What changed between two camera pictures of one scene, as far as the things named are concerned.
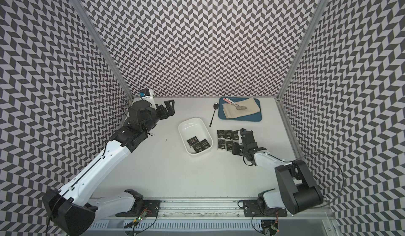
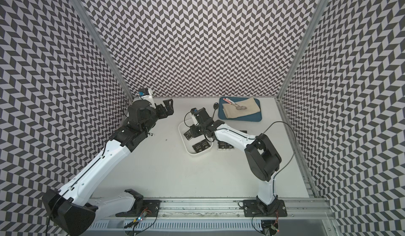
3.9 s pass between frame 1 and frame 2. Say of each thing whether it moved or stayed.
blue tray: stayed
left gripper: stayed
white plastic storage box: stayed
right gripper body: moved
